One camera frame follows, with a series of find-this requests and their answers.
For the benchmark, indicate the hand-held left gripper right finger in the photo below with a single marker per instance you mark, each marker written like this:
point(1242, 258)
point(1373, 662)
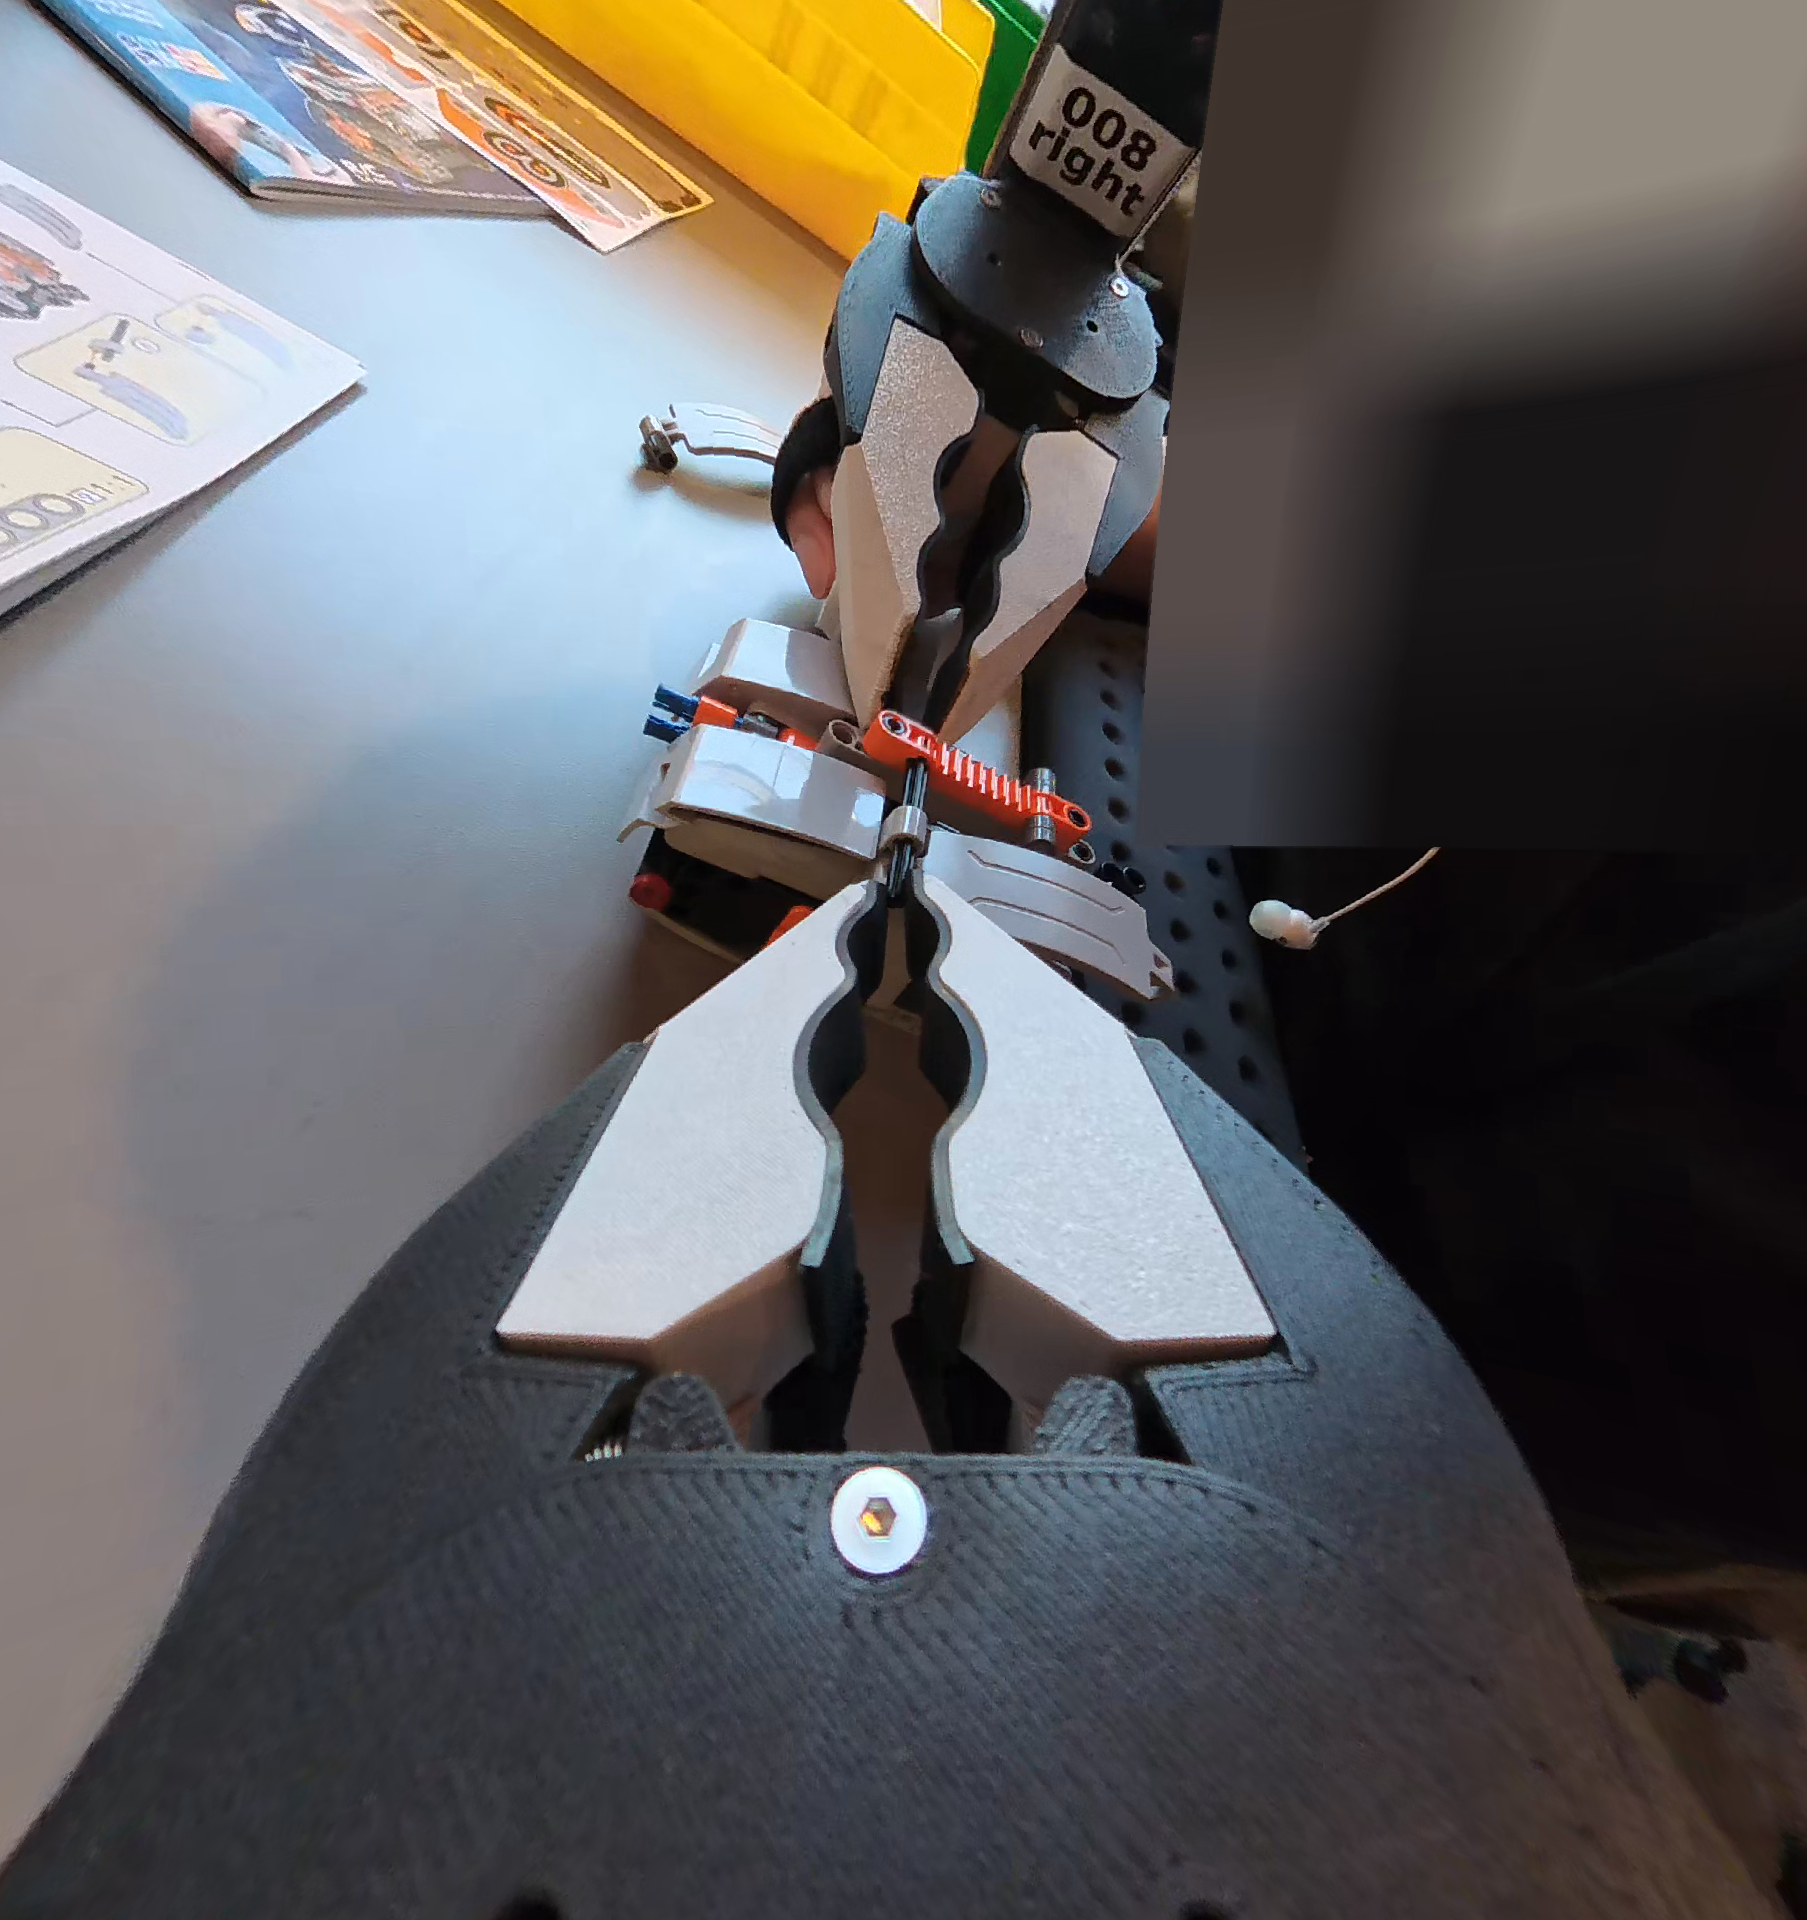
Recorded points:
point(1098, 1199)

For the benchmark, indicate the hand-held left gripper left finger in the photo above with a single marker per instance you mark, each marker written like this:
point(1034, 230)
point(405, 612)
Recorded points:
point(664, 1199)

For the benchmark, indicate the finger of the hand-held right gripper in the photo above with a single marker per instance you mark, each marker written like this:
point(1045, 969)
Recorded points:
point(1061, 510)
point(897, 479)

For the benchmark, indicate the grey orange building block model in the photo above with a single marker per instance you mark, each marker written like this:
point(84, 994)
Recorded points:
point(783, 780)

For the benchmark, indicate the black toy axle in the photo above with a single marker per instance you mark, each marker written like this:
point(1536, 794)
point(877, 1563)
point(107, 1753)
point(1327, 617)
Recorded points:
point(904, 824)

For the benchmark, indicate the grey desk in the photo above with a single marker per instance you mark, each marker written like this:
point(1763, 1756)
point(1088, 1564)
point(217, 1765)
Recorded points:
point(395, 899)

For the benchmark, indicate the person's right hand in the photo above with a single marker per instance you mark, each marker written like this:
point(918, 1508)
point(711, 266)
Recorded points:
point(810, 547)

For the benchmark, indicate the loose grey toy panel piece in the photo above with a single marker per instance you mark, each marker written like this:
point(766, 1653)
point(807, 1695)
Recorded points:
point(723, 436)

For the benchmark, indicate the green box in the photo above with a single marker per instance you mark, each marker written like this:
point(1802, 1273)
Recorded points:
point(1001, 75)

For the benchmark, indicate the dark perforated panel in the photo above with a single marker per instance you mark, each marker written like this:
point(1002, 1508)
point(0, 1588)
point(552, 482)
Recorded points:
point(1219, 975)

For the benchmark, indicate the yellow box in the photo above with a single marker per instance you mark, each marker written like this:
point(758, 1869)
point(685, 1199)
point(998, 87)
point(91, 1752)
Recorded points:
point(783, 75)

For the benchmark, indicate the orange sticker sheet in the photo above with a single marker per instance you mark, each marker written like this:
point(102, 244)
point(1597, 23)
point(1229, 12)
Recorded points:
point(574, 165)

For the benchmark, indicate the blue printed booklet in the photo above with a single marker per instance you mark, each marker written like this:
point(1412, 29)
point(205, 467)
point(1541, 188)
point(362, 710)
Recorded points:
point(288, 89)

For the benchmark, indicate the open instruction booklet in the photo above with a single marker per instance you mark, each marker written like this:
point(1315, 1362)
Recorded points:
point(94, 375)

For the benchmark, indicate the patterned cloth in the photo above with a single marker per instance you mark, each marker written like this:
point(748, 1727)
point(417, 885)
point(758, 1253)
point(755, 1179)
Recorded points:
point(1775, 1725)

